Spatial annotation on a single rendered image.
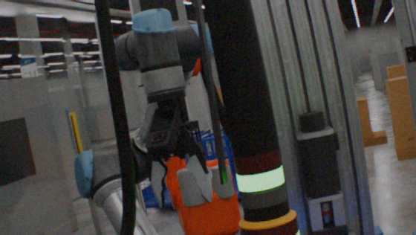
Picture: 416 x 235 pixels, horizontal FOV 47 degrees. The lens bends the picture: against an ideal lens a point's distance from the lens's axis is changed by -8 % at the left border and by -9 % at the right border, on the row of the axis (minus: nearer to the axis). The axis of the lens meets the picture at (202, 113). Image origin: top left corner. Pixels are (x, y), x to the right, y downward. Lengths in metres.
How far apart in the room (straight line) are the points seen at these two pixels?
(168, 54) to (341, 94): 0.51
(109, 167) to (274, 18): 0.53
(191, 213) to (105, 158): 3.06
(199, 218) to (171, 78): 3.44
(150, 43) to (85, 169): 0.44
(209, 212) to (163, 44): 3.46
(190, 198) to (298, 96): 3.04
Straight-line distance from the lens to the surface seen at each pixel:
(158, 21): 0.91
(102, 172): 1.24
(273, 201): 0.36
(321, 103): 1.24
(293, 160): 1.25
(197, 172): 0.91
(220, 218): 4.33
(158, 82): 0.90
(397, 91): 7.89
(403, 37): 2.16
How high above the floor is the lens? 1.68
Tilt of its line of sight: 3 degrees down
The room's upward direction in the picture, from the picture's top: 11 degrees counter-clockwise
